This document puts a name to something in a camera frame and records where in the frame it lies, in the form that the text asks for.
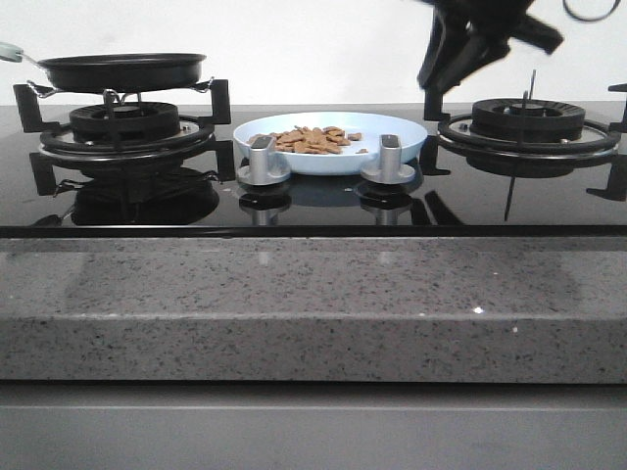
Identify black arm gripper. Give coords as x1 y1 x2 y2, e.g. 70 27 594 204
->
417 0 563 93

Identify light blue plate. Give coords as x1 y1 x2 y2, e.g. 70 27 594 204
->
232 111 428 176

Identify brown meat pieces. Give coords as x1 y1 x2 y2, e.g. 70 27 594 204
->
269 126 363 155

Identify black frying pan mint handle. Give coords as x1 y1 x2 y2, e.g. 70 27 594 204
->
1 42 212 94

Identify right burner with pan support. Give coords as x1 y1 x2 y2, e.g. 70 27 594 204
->
434 87 626 202

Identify burner with pan support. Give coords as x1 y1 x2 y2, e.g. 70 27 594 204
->
14 78 235 195
434 87 626 202

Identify right silver stove knob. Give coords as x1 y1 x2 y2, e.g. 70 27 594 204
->
361 134 415 185

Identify silver stove knob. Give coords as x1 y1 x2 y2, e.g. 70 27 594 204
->
361 134 415 185
237 135 291 186

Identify left silver stove knob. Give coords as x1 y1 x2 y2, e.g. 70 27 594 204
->
237 135 291 186

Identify left burner with pan support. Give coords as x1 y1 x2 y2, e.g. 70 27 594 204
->
14 78 235 195

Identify black glass gas hob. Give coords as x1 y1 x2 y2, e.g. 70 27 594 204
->
1 107 626 238

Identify grey cabinet front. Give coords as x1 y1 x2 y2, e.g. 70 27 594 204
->
1 382 626 469

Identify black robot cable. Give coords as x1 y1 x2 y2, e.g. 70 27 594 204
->
561 0 621 23

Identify wire pan support ring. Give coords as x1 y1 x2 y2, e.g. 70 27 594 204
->
26 75 217 107

